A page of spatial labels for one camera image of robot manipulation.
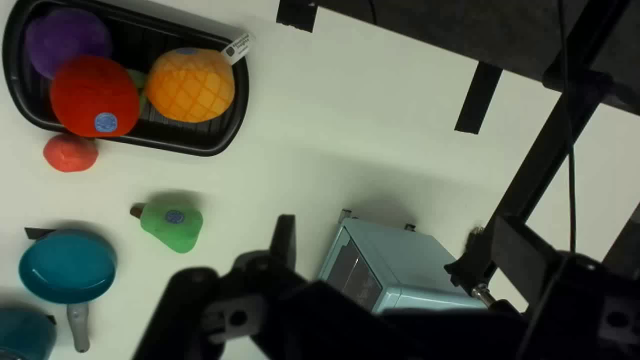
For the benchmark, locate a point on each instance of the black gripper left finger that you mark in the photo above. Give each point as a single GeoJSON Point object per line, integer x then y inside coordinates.
{"type": "Point", "coordinates": [200, 312]}

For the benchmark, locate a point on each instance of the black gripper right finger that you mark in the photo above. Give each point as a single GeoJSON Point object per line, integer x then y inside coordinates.
{"type": "Point", "coordinates": [587, 312]}

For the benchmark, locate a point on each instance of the blue toy pan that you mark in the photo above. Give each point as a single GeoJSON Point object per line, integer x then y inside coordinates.
{"type": "Point", "coordinates": [66, 266]}

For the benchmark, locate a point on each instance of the blue toy pot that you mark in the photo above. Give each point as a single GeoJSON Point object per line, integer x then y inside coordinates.
{"type": "Point", "coordinates": [22, 337]}

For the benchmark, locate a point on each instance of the green plush pear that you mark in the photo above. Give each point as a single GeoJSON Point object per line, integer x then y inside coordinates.
{"type": "Point", "coordinates": [172, 227]}

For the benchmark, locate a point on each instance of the light blue box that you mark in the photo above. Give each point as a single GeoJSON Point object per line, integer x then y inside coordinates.
{"type": "Point", "coordinates": [401, 266]}

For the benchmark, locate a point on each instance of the small pink-red plush fruit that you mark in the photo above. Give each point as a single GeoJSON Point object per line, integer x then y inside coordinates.
{"type": "Point", "coordinates": [70, 152]}

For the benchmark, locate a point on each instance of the orange plush pineapple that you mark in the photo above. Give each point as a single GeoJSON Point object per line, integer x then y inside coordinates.
{"type": "Point", "coordinates": [191, 87]}

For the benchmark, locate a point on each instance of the black tape strip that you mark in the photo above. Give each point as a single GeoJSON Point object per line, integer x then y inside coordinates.
{"type": "Point", "coordinates": [297, 12]}
{"type": "Point", "coordinates": [478, 96]}

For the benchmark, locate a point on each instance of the red plush tomato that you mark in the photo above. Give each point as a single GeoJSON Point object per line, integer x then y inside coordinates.
{"type": "Point", "coordinates": [87, 93]}

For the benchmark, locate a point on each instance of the white paper tag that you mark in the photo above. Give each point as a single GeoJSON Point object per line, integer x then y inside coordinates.
{"type": "Point", "coordinates": [236, 48]}

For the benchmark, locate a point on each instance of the black plastic tray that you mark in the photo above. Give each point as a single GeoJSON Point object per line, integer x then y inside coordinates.
{"type": "Point", "coordinates": [133, 33]}

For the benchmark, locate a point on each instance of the purple plush fruit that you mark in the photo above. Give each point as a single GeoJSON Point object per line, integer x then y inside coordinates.
{"type": "Point", "coordinates": [63, 37]}

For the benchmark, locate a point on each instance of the black camera tripod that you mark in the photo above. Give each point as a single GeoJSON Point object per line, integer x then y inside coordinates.
{"type": "Point", "coordinates": [547, 146]}

